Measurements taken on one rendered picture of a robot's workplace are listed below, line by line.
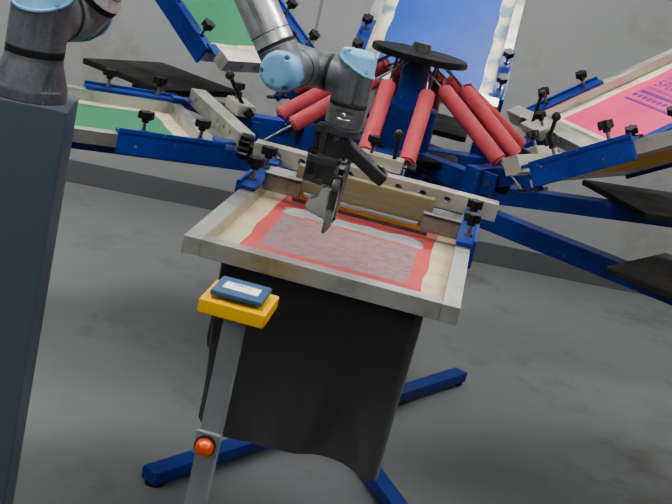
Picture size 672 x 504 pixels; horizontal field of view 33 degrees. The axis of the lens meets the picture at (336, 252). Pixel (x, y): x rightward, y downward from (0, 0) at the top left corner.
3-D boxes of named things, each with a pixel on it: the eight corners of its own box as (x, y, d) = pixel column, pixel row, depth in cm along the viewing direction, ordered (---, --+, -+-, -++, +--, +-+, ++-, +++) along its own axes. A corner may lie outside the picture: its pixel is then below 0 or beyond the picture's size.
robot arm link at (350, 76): (344, 43, 226) (384, 54, 224) (331, 97, 229) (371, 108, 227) (333, 45, 219) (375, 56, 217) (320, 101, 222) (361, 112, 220)
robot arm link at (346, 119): (368, 108, 228) (363, 113, 220) (363, 130, 229) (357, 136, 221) (332, 98, 228) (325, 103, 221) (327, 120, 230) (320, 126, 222)
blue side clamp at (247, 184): (250, 211, 282) (256, 184, 280) (231, 206, 282) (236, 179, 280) (275, 187, 310) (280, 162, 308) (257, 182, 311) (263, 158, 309)
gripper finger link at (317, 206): (300, 227, 229) (312, 182, 229) (328, 234, 229) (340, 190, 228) (298, 227, 226) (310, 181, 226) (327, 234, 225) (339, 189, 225)
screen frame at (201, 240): (455, 325, 230) (460, 308, 229) (180, 251, 236) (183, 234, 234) (472, 234, 305) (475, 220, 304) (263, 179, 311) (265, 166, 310)
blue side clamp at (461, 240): (469, 269, 277) (477, 242, 275) (449, 264, 277) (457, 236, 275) (474, 239, 305) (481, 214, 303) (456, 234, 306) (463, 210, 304)
